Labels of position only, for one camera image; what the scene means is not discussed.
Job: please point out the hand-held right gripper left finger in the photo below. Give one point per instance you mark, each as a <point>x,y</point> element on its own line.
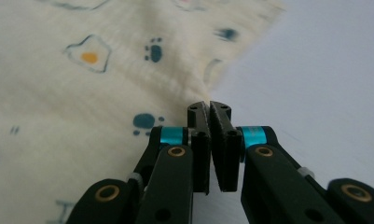
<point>170,186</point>

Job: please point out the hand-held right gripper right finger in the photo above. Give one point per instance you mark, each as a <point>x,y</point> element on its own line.
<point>268,186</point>

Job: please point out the cream printed towel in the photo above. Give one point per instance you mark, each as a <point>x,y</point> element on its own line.
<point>82,109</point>

